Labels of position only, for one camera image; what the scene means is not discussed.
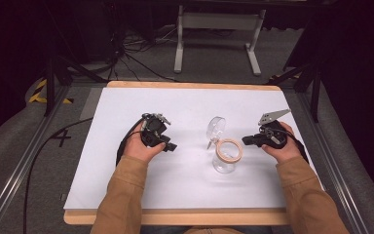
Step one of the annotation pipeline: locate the white table sheet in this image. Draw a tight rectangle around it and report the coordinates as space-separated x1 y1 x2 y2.
63 87 324 211

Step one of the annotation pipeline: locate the white metal stand frame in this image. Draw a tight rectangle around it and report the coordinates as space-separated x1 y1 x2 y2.
173 4 268 77

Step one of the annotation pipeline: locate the aluminium frame rail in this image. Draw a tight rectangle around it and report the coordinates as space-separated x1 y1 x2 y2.
0 83 71 234
295 91 370 234

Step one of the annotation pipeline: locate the person's left hand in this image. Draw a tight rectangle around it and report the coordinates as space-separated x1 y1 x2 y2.
123 122 167 163

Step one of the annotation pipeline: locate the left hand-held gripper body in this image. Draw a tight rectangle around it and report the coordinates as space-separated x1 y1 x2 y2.
140 112 172 147

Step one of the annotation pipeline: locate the yellow black floor tape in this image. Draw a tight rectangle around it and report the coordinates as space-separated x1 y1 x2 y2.
27 78 75 105

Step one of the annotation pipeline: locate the person's right hand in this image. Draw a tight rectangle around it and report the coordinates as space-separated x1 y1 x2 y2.
261 121 303 165

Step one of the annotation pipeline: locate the black tripod stand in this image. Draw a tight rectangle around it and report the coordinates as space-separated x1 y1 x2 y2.
43 38 109 118
267 59 323 124

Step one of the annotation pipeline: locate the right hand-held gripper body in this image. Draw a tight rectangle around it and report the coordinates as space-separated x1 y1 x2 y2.
257 108 292 150

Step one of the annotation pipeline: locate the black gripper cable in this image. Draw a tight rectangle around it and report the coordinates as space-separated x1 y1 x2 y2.
284 130 311 165
115 118 144 167

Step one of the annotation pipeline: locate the bundle of black floor cables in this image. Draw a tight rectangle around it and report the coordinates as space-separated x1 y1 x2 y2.
108 22 180 83

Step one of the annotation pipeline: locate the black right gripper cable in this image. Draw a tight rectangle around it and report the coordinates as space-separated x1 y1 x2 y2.
284 130 311 165

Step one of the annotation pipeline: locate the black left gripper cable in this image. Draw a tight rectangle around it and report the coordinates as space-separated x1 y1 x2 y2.
115 118 144 167

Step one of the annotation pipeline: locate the clear glass jar lid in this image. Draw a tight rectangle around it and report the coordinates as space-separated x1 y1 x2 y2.
206 116 227 151

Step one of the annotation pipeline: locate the black floor cable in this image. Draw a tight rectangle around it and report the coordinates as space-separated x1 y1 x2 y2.
22 117 94 234

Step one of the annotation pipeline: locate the clear glass jar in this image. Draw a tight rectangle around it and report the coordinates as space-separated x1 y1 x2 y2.
211 137 243 175

